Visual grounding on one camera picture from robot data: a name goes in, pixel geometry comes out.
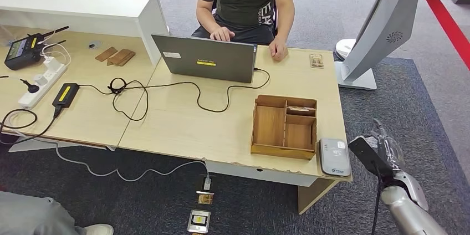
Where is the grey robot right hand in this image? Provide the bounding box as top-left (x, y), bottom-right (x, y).
top-left (370, 119), bottom-right (406, 172)

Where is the person's right hand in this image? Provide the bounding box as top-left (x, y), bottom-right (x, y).
top-left (210, 26), bottom-right (236, 42)

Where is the person's left hand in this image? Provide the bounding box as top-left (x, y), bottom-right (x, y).
top-left (268, 37), bottom-right (289, 62)

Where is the grey card reader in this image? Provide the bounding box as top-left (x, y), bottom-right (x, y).
top-left (318, 137), bottom-right (352, 177)

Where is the thin wooden card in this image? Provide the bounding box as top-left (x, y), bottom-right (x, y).
top-left (106, 48), bottom-right (133, 67)
top-left (117, 51), bottom-right (136, 68)
top-left (94, 47), bottom-right (118, 63)

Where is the bystander person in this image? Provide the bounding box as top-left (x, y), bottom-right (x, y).
top-left (0, 190), bottom-right (115, 235)

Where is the grey laptop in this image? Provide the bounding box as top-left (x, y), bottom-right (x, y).
top-left (151, 34), bottom-right (258, 84)

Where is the black office chair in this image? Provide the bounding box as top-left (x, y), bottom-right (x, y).
top-left (211, 0), bottom-right (279, 38)

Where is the small wooden tag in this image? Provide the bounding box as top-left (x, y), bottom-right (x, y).
top-left (309, 54), bottom-right (325, 69)

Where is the white round base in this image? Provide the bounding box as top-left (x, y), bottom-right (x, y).
top-left (335, 38), bottom-right (357, 62)

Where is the wooden compartment organizer tray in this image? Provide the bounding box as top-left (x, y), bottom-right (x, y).
top-left (251, 95), bottom-right (318, 161)

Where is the white kiosk screen stand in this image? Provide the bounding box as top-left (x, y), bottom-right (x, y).
top-left (335, 0), bottom-right (456, 91)

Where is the white desk shelf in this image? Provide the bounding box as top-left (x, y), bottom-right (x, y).
top-left (0, 0), bottom-right (170, 67)

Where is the dark grey floor rug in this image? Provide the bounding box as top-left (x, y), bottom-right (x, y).
top-left (0, 56), bottom-right (470, 235)

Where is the open brass floor socket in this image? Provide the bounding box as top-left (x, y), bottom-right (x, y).
top-left (195, 174), bottom-right (216, 206)

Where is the black power brick yellow label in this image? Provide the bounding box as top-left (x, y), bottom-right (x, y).
top-left (52, 83), bottom-right (80, 109)

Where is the white charger adapter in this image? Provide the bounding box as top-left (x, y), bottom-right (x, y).
top-left (43, 56), bottom-right (63, 73)

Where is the silver floor socket box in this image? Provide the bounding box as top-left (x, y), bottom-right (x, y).
top-left (187, 209), bottom-right (212, 235)

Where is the white power strip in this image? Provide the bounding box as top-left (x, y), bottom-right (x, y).
top-left (17, 62), bottom-right (69, 109)

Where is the black remote controller with antennas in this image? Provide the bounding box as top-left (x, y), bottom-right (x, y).
top-left (4, 25), bottom-right (70, 71)

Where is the white desk foot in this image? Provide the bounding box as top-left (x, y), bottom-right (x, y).
top-left (8, 138), bottom-right (116, 152)

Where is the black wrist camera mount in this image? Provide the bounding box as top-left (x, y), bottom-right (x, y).
top-left (348, 136), bottom-right (395, 190)

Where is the black laptop charger cable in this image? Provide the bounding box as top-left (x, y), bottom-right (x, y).
top-left (75, 67), bottom-right (271, 122)

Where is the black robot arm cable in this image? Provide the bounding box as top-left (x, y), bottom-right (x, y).
top-left (370, 160), bottom-right (385, 235)

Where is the white floor cable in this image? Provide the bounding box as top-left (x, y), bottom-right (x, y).
top-left (5, 110), bottom-right (213, 191)

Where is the thin white charging cable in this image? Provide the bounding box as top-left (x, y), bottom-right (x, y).
top-left (37, 32), bottom-right (72, 68)

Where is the black mains cable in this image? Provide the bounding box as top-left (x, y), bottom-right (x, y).
top-left (0, 108), bottom-right (62, 146)

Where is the black plug with cable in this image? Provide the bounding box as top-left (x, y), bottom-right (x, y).
top-left (0, 75), bottom-right (40, 95)

